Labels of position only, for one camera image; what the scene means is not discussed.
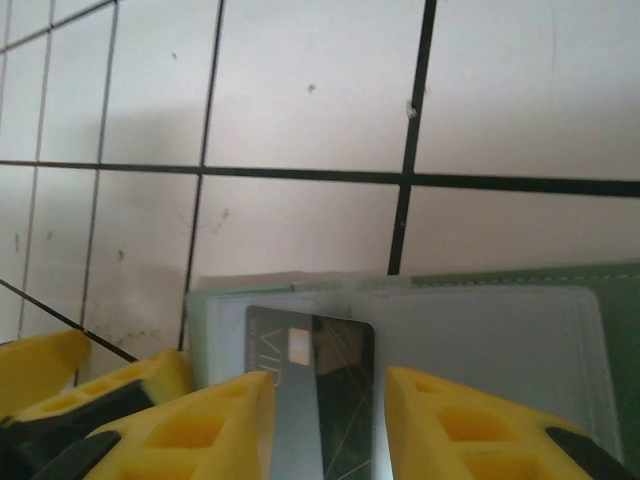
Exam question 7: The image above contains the black credit card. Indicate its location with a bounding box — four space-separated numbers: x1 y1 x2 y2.
244 305 396 480

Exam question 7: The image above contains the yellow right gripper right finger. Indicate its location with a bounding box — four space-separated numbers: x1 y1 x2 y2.
384 365 640 480

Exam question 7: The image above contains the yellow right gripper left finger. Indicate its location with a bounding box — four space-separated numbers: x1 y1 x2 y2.
74 369 278 480

